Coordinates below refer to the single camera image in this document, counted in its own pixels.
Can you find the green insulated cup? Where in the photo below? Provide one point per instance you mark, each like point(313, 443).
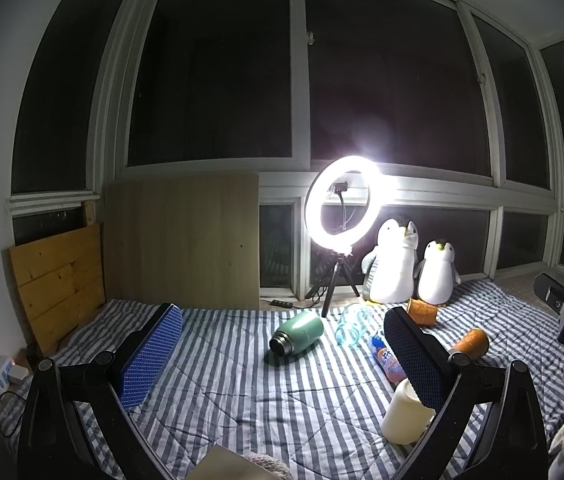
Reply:
point(299, 335)

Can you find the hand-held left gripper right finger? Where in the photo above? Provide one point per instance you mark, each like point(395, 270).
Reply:
point(417, 355)

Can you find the cream cup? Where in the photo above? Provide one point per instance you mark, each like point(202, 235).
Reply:
point(404, 417)

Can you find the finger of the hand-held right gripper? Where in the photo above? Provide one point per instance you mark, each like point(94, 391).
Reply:
point(554, 292)

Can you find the light wooden board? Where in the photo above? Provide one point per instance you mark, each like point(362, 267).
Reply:
point(182, 240)

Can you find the grey fuzzy plush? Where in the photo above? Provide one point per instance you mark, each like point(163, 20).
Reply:
point(267, 466)

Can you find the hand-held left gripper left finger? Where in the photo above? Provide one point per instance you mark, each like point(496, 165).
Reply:
point(152, 350)

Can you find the large penguin plush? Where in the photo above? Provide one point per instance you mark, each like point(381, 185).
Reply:
point(392, 270)

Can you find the black tripod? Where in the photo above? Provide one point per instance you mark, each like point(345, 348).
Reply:
point(334, 280)

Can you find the white window frame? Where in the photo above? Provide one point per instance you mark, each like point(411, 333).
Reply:
point(307, 110)

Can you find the colourful label bottle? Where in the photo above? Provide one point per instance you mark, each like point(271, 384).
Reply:
point(384, 355)

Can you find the orange cup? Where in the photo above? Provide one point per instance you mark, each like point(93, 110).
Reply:
point(469, 342)
point(422, 311)

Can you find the small penguin plush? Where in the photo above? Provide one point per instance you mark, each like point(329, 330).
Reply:
point(437, 280)

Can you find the clear plastic bottle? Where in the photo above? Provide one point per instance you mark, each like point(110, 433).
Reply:
point(354, 327)

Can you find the blue striped blanket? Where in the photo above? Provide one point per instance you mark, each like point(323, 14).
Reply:
point(242, 400)

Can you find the black power strip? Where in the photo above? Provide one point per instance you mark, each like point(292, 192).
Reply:
point(279, 303)

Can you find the black phone holder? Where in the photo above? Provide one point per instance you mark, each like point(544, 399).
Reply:
point(339, 189)

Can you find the beige paper sheet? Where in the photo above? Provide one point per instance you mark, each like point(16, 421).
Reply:
point(224, 465)

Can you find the pine plank board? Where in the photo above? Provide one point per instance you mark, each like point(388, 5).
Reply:
point(57, 285)

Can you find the white power strip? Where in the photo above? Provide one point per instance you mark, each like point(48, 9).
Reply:
point(4, 375)

